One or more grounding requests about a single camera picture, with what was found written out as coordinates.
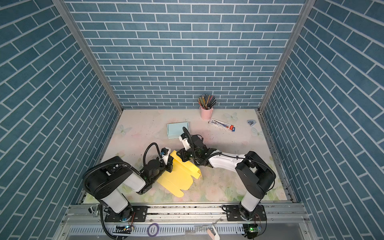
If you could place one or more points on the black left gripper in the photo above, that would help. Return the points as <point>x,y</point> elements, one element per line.
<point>170,164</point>

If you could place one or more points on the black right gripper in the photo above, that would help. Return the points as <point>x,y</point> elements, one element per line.
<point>183,154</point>

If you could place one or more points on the yellow paper box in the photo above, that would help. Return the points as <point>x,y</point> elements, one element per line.
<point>181,178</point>

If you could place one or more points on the light blue paper box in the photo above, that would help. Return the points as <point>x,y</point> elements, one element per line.
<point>175,130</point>

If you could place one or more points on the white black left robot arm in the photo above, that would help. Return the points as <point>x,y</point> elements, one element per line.
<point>103,180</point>

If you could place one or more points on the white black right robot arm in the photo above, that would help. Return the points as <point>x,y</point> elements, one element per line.
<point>255,174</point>

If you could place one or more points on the white blue pencil box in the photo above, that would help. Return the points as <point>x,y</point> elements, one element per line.
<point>222,125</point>

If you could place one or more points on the pink metal pencil bucket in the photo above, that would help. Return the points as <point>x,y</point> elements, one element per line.
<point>206,115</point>

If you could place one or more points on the bundle of coloured pencils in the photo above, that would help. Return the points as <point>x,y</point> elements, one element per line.
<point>207,102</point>

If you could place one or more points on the left green circuit board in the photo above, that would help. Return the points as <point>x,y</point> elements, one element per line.
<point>124,229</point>

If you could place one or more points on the green circuit board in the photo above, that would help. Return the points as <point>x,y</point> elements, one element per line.
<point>251,231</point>
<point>124,229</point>

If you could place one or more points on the white pink clip tool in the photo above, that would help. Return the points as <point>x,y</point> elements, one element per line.
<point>210,230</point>

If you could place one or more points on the right green circuit board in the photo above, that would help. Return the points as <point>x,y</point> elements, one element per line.
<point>251,231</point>

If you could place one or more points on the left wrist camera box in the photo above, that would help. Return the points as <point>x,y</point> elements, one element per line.
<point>165,153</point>

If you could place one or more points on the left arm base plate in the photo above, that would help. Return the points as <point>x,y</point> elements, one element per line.
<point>129,214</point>

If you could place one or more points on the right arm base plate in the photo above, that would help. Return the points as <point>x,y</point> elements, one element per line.
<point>236,213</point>

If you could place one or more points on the aluminium front rail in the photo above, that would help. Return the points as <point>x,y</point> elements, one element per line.
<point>285,221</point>

